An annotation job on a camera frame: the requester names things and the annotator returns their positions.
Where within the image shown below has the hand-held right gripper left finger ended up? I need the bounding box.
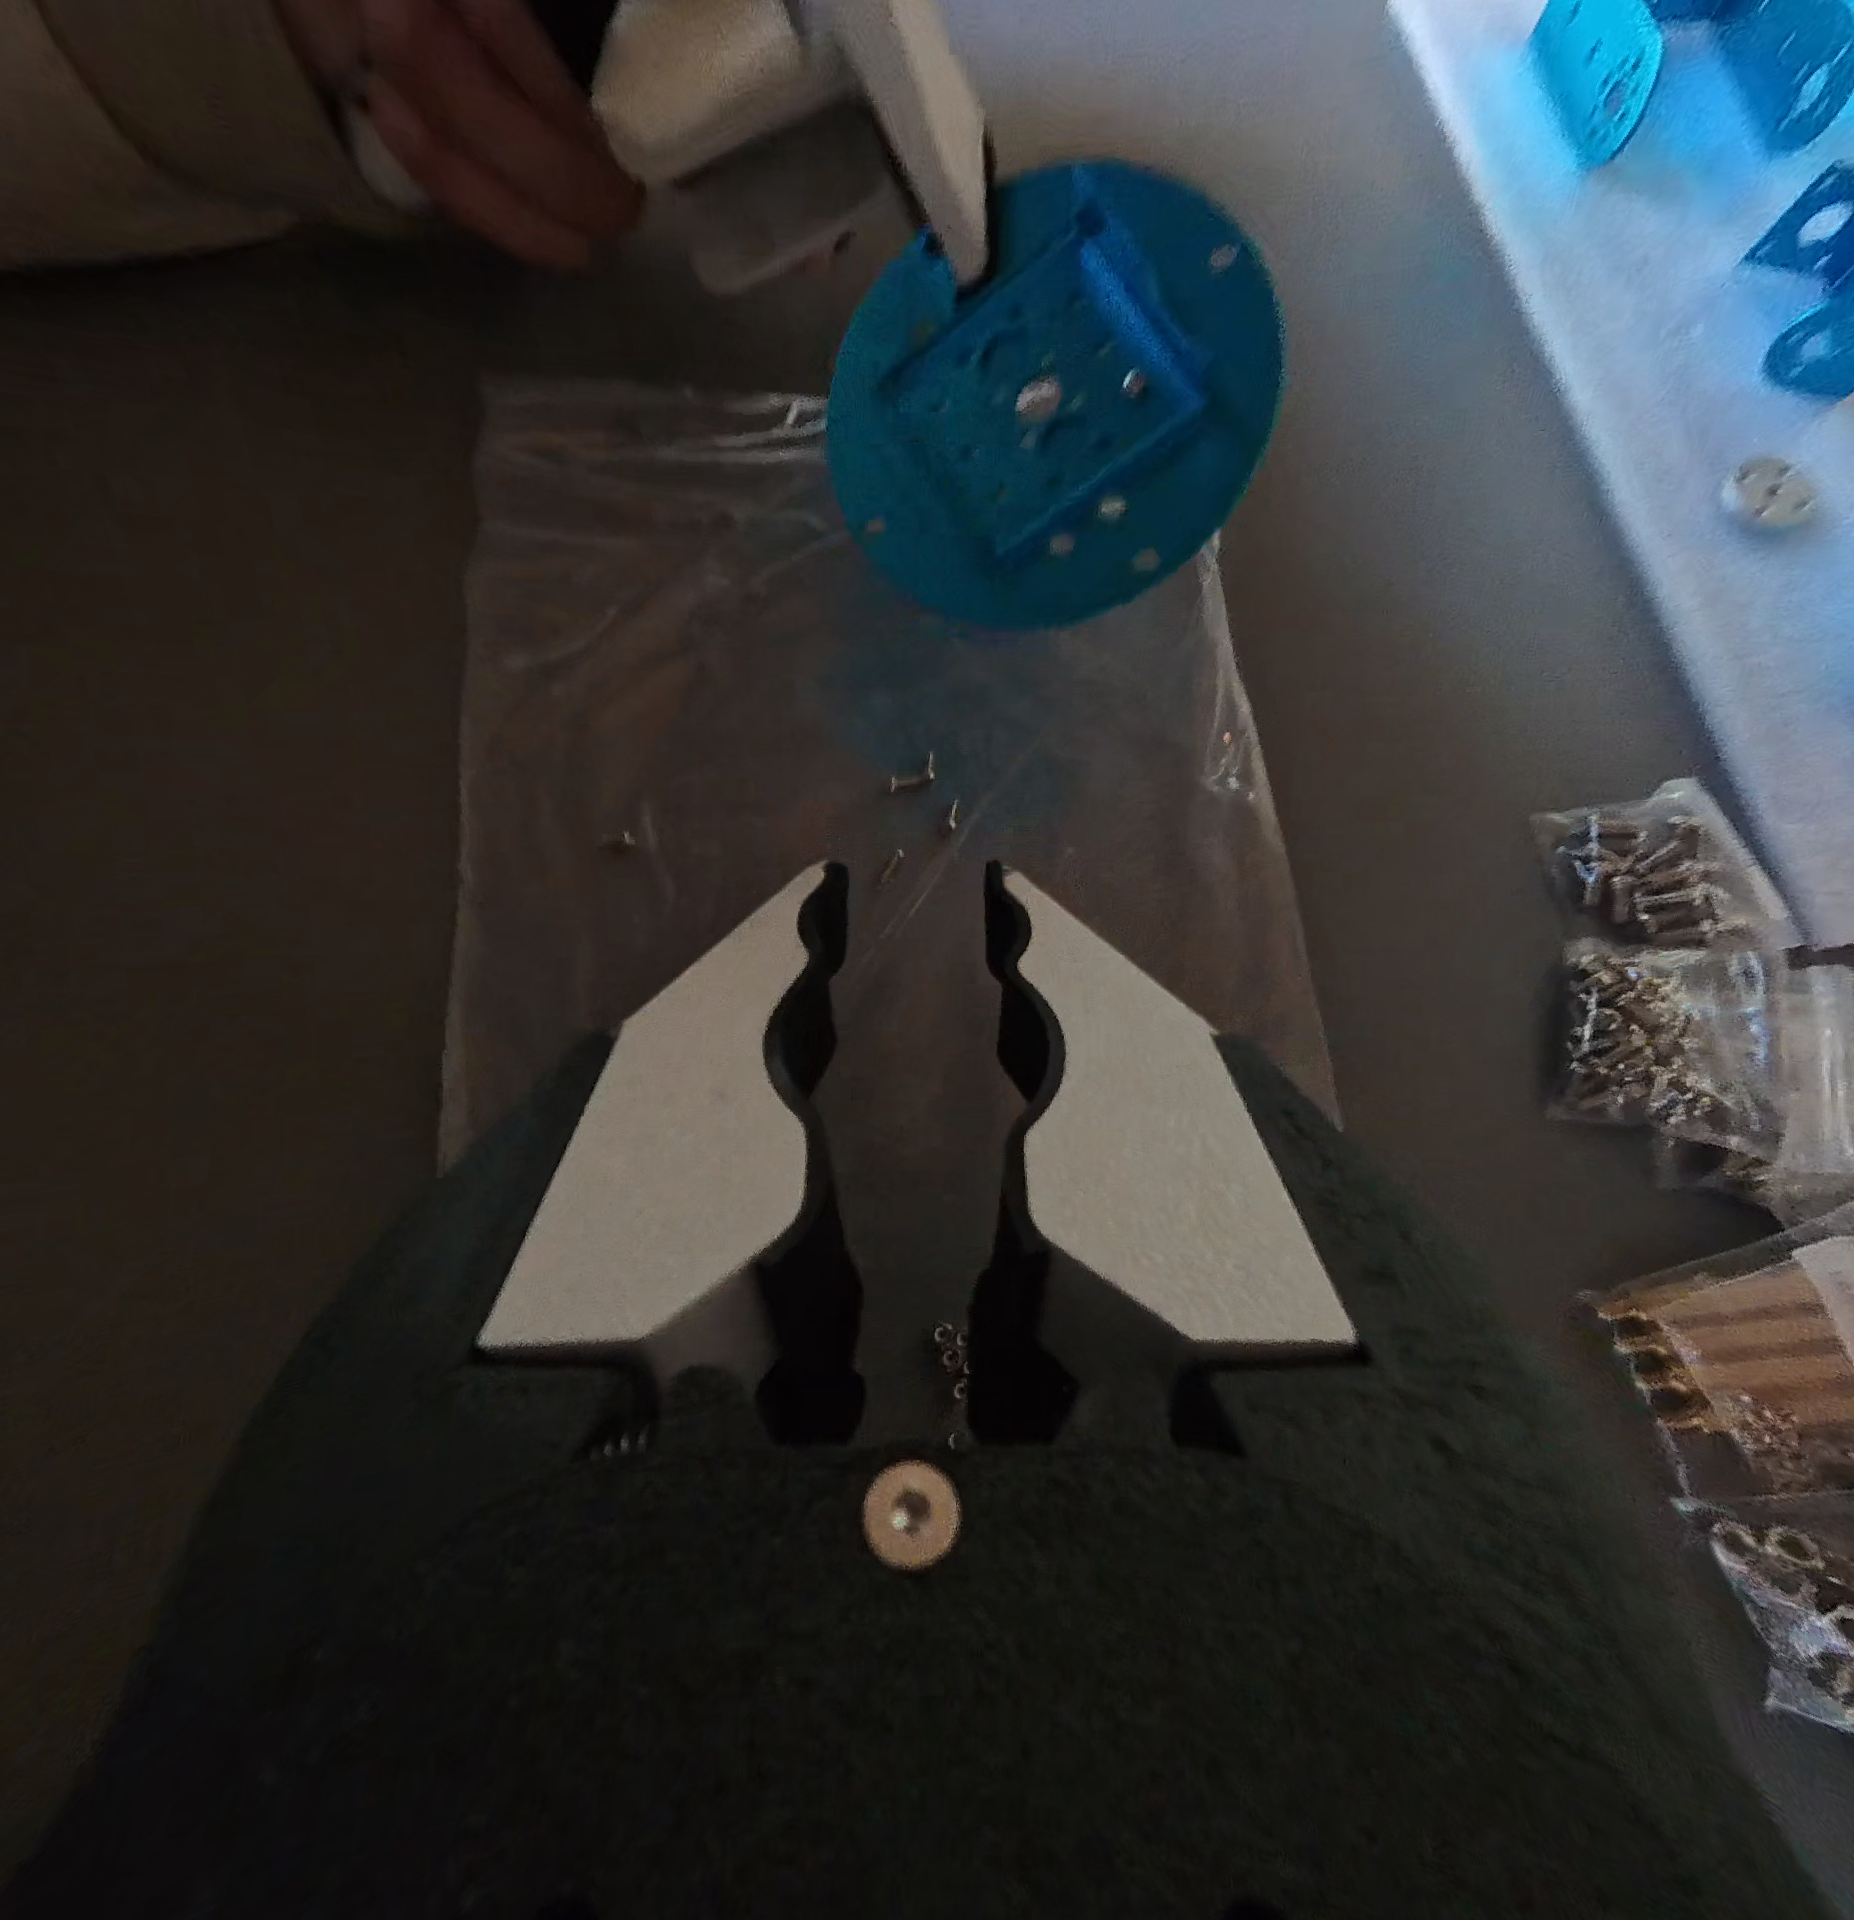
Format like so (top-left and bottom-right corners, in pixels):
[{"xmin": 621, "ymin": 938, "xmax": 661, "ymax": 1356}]
[{"xmin": 475, "ymin": 859, "xmax": 856, "ymax": 1352}]

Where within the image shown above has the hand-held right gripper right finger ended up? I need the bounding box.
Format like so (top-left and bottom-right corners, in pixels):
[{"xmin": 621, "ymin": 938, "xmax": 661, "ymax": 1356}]
[{"xmin": 981, "ymin": 859, "xmax": 1363, "ymax": 1352}]

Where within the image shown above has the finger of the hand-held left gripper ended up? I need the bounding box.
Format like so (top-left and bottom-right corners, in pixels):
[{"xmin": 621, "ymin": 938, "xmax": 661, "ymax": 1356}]
[
  {"xmin": 671, "ymin": 148, "xmax": 930, "ymax": 297},
  {"xmin": 798, "ymin": 0, "xmax": 1002, "ymax": 290}
]

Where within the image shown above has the blue perforated mounting bracket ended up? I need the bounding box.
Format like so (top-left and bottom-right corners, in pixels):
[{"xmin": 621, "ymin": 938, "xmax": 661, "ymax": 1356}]
[{"xmin": 884, "ymin": 168, "xmax": 1214, "ymax": 567}]

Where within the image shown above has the blue round metal plate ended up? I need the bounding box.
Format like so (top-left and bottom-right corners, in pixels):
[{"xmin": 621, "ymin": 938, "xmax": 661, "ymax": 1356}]
[{"xmin": 826, "ymin": 156, "xmax": 1288, "ymax": 636}]

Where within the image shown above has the person's left hand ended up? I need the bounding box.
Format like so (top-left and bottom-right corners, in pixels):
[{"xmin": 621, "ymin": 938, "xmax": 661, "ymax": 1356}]
[{"xmin": 348, "ymin": 0, "xmax": 646, "ymax": 275}]

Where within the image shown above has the clear plastic bag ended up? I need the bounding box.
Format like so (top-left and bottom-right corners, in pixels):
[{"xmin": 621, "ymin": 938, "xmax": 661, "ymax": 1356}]
[{"xmin": 434, "ymin": 375, "xmax": 1343, "ymax": 1190}]

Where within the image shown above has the pile of small hardware bags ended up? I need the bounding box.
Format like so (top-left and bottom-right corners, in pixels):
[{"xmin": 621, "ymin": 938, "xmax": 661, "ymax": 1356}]
[{"xmin": 1527, "ymin": 777, "xmax": 1854, "ymax": 1741}]

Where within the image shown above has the white foam sheet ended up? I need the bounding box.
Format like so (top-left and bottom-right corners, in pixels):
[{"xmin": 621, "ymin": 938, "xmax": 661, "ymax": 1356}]
[{"xmin": 1384, "ymin": 0, "xmax": 1854, "ymax": 949}]

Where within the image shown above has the silver round flange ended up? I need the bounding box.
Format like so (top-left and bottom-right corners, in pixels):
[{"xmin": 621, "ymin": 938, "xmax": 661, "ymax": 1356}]
[{"xmin": 1715, "ymin": 454, "xmax": 1832, "ymax": 537}]

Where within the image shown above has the blue round-end metal bracket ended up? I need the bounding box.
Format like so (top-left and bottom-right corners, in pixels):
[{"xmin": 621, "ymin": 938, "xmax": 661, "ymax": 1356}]
[{"xmin": 1527, "ymin": 0, "xmax": 1666, "ymax": 169}]

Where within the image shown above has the blue long metal bracket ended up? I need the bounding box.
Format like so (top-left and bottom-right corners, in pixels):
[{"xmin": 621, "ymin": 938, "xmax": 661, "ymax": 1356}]
[{"xmin": 1654, "ymin": 0, "xmax": 1854, "ymax": 154}]

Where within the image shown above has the blue metal U bracket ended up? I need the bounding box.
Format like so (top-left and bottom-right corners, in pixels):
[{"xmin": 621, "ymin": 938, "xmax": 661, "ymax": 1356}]
[{"xmin": 1741, "ymin": 156, "xmax": 1854, "ymax": 404}]

